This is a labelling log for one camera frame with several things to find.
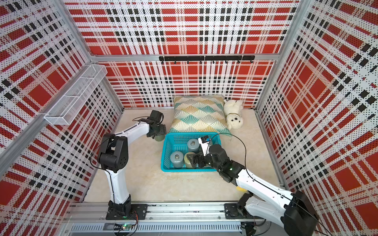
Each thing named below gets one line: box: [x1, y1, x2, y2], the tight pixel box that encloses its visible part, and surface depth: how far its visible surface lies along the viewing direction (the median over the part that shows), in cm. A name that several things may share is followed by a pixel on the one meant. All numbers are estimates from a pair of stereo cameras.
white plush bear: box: [223, 99, 244, 130], surface depth 109 cm
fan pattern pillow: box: [168, 94, 233, 137], surface depth 97 cm
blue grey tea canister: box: [170, 150, 184, 169], surface depth 86 cm
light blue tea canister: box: [187, 138, 200, 154], surface depth 92 cm
